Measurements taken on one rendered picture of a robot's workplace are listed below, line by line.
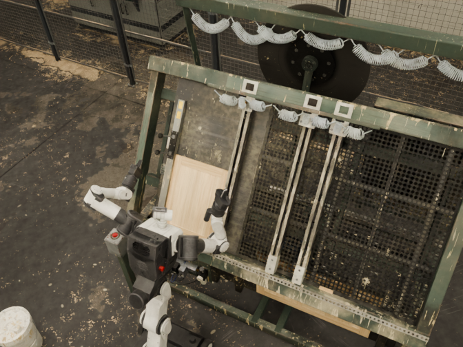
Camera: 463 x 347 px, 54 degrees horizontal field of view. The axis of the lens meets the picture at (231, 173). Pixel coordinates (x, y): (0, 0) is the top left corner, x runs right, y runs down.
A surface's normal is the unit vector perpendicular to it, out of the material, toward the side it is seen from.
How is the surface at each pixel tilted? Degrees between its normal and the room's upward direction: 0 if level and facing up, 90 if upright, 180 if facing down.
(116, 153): 0
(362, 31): 90
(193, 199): 56
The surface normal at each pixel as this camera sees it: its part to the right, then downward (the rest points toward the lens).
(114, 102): -0.04, -0.71
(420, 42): -0.44, 0.65
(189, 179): -0.39, 0.14
